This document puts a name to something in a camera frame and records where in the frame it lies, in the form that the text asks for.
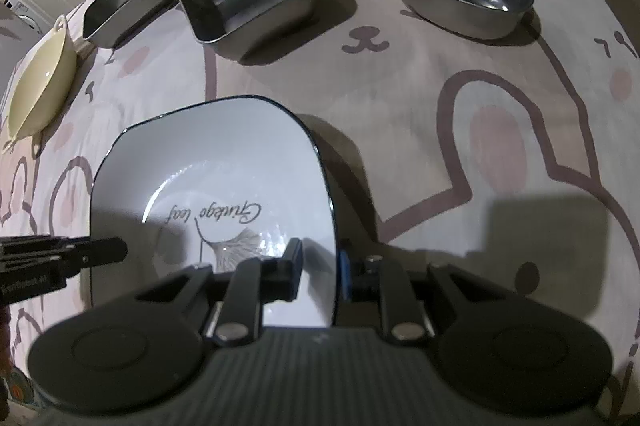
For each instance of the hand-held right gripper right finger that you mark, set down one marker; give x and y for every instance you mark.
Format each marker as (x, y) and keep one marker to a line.
(345, 277)

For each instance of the white washing machine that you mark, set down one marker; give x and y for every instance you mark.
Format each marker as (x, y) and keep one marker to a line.
(25, 18)

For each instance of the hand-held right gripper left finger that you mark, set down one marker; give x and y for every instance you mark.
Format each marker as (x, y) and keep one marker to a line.
(292, 267)

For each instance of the bear print tablecloth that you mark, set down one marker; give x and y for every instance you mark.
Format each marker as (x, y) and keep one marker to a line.
(400, 116)

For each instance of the white square plate dark rim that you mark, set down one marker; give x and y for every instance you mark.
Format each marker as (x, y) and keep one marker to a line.
(215, 156)

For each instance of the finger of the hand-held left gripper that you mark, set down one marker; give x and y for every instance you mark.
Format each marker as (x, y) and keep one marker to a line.
(95, 251)

